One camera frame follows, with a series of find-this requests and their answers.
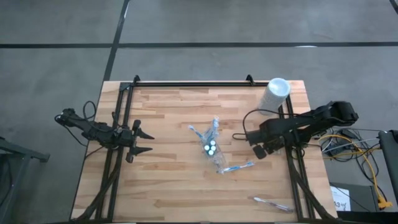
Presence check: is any grey metal stand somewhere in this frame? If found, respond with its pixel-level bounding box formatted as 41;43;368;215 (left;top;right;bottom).
0;136;50;224

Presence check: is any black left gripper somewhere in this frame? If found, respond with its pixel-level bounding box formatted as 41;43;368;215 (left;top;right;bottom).
116;119;155;163

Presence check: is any white paper sheet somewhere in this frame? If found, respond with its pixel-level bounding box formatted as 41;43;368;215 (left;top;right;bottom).
330;185;351;212

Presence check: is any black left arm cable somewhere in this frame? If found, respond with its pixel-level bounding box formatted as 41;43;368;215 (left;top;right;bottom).
82;100;98;121

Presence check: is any black metal table frame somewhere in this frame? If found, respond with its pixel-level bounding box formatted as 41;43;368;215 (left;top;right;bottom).
70;74;338;223

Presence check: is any white wrapped cup stack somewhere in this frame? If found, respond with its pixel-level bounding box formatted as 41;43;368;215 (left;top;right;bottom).
257;77;292;116

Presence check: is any yellow floor cable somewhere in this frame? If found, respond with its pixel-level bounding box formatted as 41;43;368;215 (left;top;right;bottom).
317;133;393;208

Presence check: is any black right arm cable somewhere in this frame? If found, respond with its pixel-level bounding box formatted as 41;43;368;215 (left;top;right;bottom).
232;108;280;141

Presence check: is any black case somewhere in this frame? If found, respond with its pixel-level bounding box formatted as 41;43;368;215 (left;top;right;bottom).
377;129;398;195

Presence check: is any black floor cable bundle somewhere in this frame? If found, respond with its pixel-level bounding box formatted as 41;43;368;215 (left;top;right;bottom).
320;127;382;162

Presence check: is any grey floor cable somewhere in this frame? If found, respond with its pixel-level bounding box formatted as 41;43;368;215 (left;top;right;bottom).
323;138;381;153

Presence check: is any clear acrylic organizer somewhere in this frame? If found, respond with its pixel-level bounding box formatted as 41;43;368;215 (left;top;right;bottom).
201;124;228;174

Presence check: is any black power brick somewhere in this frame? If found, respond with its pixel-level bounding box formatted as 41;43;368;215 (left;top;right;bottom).
340;129;358;139

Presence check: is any black floor box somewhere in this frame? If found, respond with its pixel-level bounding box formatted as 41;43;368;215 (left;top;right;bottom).
329;182;389;223

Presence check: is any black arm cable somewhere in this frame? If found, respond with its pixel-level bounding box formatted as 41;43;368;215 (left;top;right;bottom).
82;100;98;121
232;108;280;141

